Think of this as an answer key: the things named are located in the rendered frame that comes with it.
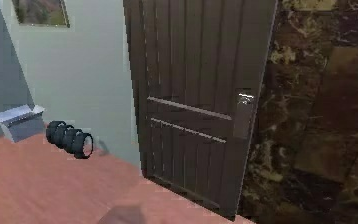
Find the dark brown room door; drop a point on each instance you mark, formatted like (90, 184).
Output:
(187, 100)

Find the black ribbed dumbbell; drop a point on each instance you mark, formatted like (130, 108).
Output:
(69, 138)

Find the grey open box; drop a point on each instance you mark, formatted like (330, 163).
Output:
(20, 124)

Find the framed wall picture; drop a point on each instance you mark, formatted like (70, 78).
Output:
(40, 12)

